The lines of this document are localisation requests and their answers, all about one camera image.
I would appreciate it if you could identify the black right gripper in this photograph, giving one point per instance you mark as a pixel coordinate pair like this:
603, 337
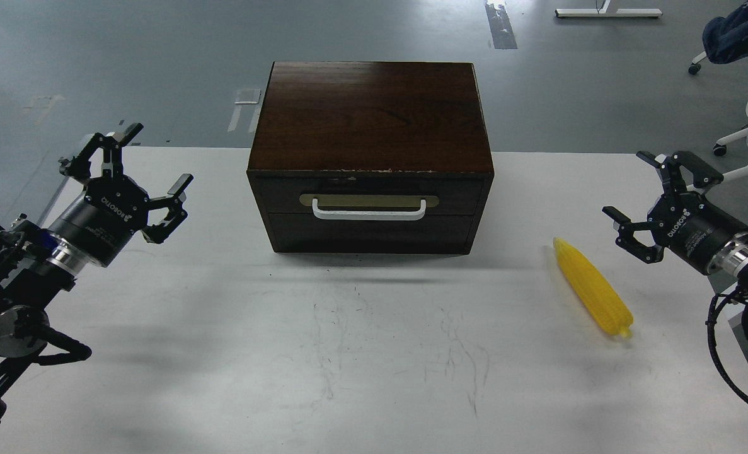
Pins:
681, 220

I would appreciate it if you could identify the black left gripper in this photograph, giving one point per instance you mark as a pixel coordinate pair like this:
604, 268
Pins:
99, 221

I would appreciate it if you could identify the yellow corn cob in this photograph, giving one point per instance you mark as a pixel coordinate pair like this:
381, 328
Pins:
596, 294

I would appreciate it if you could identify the wooden drawer with white handle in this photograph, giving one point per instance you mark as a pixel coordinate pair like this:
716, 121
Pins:
443, 197

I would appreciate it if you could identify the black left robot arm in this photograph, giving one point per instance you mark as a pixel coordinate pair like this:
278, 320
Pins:
36, 263

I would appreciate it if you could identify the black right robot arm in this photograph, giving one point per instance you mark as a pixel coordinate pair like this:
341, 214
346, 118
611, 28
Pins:
733, 258

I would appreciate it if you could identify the dark wooden drawer cabinet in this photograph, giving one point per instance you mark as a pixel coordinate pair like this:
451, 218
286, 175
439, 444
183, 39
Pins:
380, 119

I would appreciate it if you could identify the dark blue cloth on chair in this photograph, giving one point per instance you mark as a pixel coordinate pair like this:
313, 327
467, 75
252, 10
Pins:
725, 39

